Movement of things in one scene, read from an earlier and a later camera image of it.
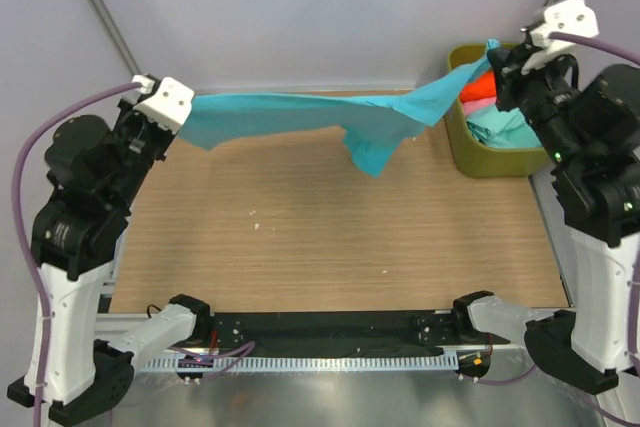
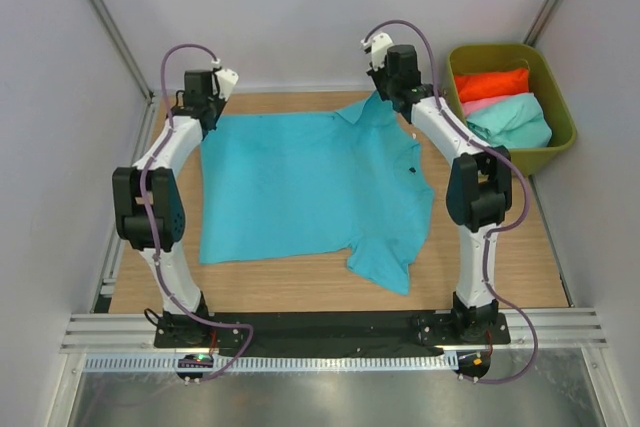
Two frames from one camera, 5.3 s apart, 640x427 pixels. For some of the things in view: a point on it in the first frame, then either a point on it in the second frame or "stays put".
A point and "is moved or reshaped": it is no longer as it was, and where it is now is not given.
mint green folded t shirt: x=497 y=127 stays put
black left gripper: x=128 y=114 -> x=220 y=104
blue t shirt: x=373 y=128 is moved or reshaped
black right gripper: x=510 y=79 -> x=375 y=77
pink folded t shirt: x=473 y=105 stays put
